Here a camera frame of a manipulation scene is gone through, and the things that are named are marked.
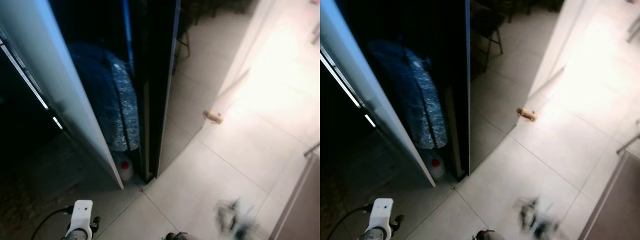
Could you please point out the white jug red cap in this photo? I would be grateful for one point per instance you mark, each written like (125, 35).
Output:
(439, 172)
(126, 172)

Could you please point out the white kitchen cabinet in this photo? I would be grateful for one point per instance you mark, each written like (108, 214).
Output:
(560, 35)
(250, 35)

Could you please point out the clear bubble wrap sheet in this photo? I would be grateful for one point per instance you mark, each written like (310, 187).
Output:
(115, 100)
(425, 100)

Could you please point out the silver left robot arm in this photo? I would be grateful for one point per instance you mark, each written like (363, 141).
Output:
(378, 235)
(77, 235)

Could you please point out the dark dining chair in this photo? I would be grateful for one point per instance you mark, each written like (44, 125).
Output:
(487, 25)
(182, 40)

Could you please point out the black fridge door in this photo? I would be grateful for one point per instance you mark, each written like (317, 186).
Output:
(155, 75)
(460, 100)

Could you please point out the pale glossy fridge door panel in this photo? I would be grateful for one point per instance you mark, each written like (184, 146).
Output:
(345, 55)
(40, 55)

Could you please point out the dark robot foot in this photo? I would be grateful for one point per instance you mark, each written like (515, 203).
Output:
(485, 235)
(176, 236)

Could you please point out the thin metal chair legs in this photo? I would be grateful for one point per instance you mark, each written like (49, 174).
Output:
(312, 149)
(629, 145)

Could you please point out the tan orange spring toy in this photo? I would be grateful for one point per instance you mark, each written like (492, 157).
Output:
(527, 114)
(213, 117)

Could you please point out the black glossy fridge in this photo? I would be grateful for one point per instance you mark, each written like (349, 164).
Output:
(90, 20)
(400, 20)

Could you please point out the brown floor mat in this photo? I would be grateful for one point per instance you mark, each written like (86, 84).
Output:
(615, 210)
(300, 210)

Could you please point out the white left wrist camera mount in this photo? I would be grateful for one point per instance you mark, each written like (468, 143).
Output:
(82, 212)
(382, 210)

